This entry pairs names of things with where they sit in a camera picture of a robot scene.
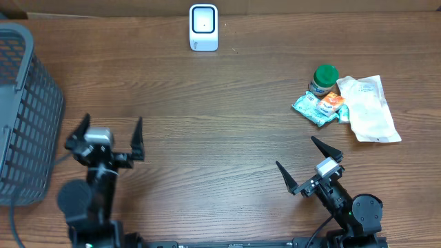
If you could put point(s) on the green lid jar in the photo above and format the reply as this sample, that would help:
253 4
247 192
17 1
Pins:
323 80

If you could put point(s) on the teal packet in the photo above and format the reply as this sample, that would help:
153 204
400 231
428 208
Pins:
343 115

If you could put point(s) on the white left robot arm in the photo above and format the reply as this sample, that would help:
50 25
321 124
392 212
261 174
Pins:
87 204

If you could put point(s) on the beige paper pouch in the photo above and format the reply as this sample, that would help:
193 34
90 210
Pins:
369 114

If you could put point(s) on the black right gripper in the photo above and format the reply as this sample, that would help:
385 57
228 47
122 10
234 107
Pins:
306 187

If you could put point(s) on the green wet wipes pack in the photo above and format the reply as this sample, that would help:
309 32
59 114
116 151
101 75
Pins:
307 106

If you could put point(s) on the white barcode scanner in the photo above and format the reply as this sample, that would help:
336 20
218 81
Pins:
203 27

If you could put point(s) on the orange Kleenex tissue pack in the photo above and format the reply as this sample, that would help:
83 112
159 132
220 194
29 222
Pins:
330 104

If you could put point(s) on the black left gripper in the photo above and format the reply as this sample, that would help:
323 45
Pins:
127 161

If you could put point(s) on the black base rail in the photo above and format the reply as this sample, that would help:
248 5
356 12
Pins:
241 244

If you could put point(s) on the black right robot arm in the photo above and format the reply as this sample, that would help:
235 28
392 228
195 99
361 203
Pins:
354 221

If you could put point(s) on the dark grey plastic basket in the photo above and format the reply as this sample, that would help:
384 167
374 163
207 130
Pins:
32 109

